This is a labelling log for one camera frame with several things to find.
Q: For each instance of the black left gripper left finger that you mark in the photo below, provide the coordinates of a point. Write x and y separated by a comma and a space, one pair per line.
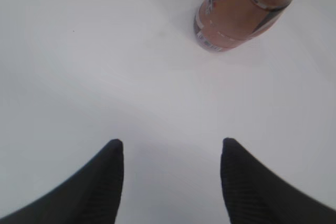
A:
91, 195

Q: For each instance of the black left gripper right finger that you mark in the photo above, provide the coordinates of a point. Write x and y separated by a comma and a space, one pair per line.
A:
254, 194

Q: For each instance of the brown Nescafe coffee bottle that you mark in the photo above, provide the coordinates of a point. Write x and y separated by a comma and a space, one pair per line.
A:
221, 25

